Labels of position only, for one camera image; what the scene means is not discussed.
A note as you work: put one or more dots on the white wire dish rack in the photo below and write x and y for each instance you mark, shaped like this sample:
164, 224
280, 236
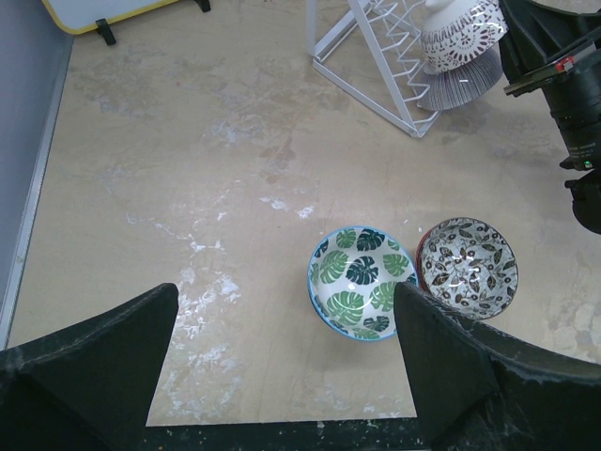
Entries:
392, 40

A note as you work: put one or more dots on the purple striped bowl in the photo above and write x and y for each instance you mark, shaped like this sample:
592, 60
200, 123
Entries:
454, 88

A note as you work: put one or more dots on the brown floral pattern bowl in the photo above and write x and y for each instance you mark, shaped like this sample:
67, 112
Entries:
468, 265

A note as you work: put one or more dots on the yellow framed whiteboard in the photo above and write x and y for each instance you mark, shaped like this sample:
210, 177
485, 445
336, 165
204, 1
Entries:
77, 17

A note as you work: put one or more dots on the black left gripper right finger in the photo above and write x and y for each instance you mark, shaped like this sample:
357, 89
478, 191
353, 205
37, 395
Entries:
475, 387

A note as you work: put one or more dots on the aluminium side rail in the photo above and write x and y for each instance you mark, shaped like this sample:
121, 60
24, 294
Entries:
32, 83

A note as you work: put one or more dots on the white mandala pattern bowl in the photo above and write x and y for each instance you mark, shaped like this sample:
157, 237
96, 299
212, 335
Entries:
456, 32

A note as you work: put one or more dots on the green leaf pattern bowl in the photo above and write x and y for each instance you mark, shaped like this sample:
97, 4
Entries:
351, 279

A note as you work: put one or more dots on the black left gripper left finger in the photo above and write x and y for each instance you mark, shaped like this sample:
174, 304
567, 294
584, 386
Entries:
88, 386

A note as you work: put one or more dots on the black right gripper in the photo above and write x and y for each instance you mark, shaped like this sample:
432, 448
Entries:
558, 52

